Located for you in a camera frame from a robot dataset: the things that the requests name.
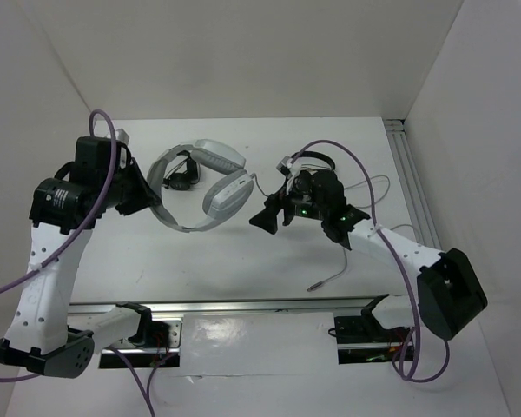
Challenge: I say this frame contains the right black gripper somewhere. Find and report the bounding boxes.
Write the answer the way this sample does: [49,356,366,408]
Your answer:
[249,176,327,234]

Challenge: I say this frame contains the white over-ear headphones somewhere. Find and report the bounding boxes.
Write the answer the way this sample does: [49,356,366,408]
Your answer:
[145,137,257,234]

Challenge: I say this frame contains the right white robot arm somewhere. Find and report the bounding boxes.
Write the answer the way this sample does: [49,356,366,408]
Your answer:
[249,169,488,341]

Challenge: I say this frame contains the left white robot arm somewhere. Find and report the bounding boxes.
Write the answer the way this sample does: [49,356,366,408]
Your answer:
[0,136,159,379]

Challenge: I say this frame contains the black headphones left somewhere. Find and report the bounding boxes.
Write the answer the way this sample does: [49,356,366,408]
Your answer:
[162,151,201,191]

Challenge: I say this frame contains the black headphones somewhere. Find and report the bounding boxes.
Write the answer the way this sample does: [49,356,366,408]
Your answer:
[289,150,336,174]
[162,151,201,191]

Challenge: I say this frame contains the black headphones right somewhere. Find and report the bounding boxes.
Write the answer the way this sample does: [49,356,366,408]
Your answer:
[289,150,336,174]

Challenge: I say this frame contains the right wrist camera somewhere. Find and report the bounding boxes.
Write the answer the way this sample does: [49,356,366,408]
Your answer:
[276,156,301,195]

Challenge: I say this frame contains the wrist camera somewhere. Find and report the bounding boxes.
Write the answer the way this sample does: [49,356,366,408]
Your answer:
[276,156,301,195]
[109,129,129,148]

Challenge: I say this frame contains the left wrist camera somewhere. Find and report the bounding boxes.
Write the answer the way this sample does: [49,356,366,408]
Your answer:
[109,129,129,148]

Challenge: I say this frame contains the aluminium front rail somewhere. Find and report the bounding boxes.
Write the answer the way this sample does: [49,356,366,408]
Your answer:
[67,295,387,318]

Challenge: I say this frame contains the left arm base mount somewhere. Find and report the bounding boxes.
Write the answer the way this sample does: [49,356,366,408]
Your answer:
[114,317,182,369]

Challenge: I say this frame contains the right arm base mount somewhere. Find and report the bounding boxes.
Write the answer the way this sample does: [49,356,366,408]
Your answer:
[327,315,410,365]

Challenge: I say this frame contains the aluminium side rail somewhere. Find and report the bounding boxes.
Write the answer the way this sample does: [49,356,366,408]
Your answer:
[383,119,441,248]

